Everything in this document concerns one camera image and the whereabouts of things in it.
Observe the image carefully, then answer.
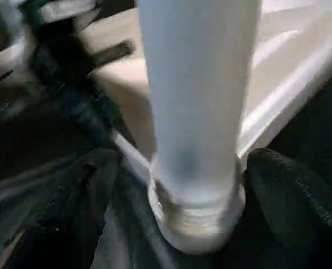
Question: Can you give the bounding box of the white plastic table leg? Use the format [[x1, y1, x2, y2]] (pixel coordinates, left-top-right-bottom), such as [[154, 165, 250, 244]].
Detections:
[[137, 0, 261, 222]]

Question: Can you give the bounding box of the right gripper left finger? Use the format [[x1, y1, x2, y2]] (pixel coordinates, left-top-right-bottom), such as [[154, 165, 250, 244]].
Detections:
[[0, 148, 119, 269]]

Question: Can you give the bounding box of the black work mat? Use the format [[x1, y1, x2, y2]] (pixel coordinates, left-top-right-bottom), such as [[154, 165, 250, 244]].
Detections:
[[0, 67, 332, 269]]

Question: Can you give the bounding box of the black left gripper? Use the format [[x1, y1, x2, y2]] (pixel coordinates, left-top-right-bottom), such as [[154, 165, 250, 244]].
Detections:
[[34, 25, 135, 138]]

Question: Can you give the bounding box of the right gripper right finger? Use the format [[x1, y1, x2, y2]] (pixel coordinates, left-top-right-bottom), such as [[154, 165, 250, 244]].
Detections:
[[243, 147, 332, 269]]

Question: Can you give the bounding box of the white plastic table top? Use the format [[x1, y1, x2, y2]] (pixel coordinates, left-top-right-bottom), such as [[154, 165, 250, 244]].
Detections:
[[81, 0, 332, 253]]

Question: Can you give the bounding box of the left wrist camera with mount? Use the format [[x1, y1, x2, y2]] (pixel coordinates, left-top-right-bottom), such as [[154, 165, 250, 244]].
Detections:
[[14, 0, 99, 29]]

